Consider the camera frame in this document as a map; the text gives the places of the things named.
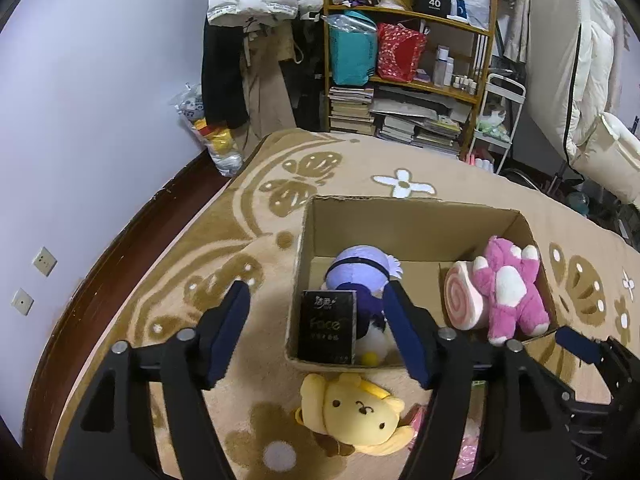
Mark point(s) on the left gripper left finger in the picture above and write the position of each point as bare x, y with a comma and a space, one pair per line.
112, 434

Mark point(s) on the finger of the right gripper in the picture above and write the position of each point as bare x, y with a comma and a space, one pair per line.
587, 350

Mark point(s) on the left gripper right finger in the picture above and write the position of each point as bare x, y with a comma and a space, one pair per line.
522, 432

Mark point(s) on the pink strawberry bear plush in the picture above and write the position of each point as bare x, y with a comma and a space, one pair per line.
505, 275

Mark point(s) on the pink swirl roll cushion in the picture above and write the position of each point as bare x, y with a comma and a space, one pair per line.
466, 308

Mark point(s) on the black face tissue box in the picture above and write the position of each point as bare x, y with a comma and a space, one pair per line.
327, 327

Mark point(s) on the pink plastic wrapped pack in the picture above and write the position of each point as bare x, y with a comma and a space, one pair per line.
468, 449

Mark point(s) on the yellow bear plush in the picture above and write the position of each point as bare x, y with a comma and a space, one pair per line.
351, 415

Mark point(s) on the open cardboard box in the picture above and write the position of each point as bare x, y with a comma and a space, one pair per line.
426, 236

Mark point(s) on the beige butterfly patterned blanket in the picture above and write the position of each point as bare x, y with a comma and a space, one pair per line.
250, 232

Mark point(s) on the white trolley cart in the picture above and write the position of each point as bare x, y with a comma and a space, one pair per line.
496, 123

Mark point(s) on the pile of magazines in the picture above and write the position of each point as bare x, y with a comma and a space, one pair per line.
420, 119

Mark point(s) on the plastic bag of toys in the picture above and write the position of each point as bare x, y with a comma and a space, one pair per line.
217, 140

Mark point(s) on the white cosmetic bottles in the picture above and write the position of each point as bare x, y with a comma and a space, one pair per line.
446, 74

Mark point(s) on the cream padded chair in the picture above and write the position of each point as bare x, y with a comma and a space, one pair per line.
573, 67

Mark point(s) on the wooden bookshelf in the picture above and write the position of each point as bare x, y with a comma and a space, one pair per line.
483, 41

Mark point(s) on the stack of books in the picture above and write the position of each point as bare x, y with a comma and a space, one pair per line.
349, 110

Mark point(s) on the red gift bag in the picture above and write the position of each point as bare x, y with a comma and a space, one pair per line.
399, 51

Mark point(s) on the teal shopping bag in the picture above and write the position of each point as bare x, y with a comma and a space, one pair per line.
353, 48

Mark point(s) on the beige trench coat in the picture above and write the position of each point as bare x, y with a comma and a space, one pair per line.
267, 103

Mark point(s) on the white wall socket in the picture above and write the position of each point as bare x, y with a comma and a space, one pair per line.
44, 261
22, 301

